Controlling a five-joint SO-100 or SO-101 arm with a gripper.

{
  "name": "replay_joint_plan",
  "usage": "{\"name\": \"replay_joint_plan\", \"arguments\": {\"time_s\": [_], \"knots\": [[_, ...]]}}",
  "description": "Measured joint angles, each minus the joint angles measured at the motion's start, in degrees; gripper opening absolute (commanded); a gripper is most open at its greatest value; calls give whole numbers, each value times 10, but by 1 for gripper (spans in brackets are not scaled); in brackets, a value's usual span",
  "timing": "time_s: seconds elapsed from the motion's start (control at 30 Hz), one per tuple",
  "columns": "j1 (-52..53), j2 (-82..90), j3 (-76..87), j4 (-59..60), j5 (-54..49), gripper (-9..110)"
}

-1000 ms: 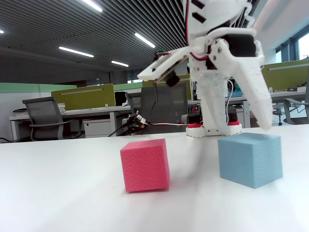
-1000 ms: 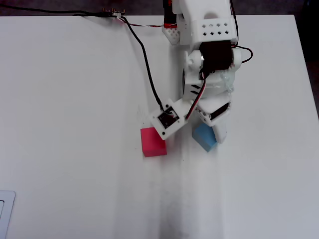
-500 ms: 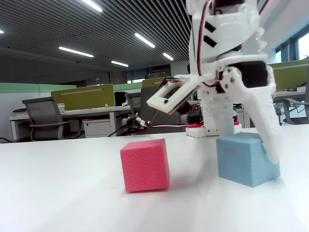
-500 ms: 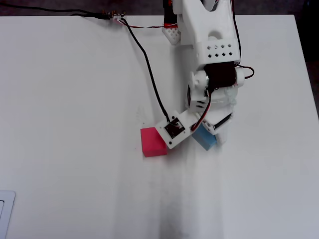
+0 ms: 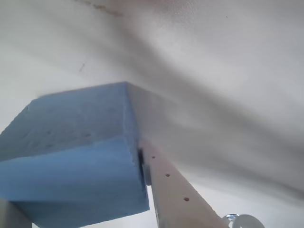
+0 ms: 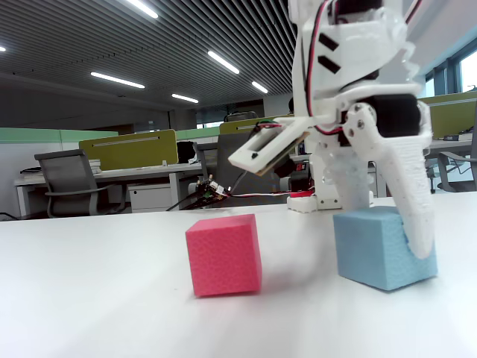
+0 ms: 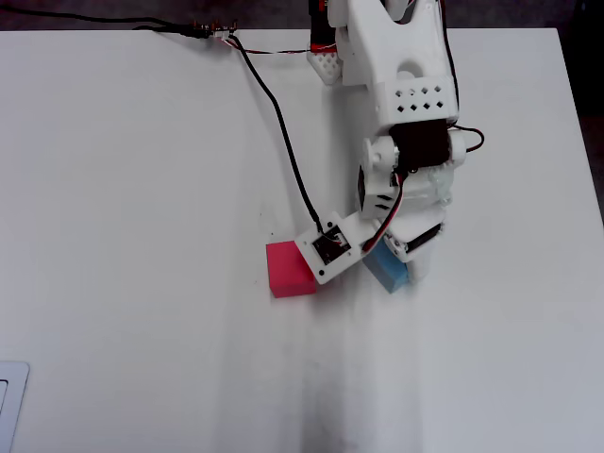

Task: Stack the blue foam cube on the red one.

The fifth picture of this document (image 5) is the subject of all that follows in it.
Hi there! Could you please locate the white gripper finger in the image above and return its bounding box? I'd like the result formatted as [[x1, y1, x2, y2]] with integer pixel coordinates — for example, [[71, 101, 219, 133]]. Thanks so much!
[[0, 199, 33, 228], [137, 139, 230, 228]]

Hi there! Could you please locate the blue foam cube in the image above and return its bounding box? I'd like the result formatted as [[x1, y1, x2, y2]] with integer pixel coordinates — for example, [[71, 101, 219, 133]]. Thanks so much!
[[0, 81, 151, 227]]

